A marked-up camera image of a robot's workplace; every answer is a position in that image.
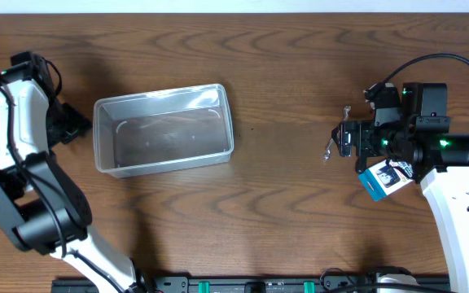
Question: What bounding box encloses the silver double-ended wrench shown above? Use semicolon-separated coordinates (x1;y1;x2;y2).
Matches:
323;105;352;161

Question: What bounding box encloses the blue white cardboard box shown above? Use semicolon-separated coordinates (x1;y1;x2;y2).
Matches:
358;160;414;201

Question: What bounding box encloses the clear plastic container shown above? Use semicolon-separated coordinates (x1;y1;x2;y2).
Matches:
93;84;235;178

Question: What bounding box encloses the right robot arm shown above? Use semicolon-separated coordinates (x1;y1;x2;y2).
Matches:
330;83;469;292

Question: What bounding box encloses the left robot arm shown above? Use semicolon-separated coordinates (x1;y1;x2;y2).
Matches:
0;51;154;292

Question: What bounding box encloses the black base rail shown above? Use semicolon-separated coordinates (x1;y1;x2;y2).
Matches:
50;275;451;293

